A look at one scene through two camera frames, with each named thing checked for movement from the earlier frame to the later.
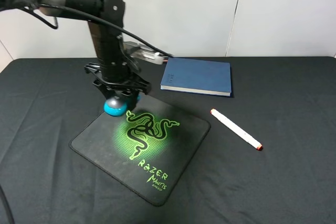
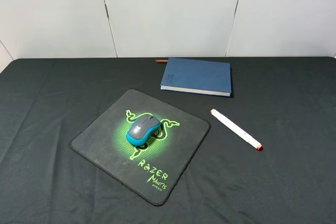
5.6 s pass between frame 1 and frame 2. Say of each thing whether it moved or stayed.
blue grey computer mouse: moved
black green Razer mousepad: stayed
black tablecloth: stayed
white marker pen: stayed
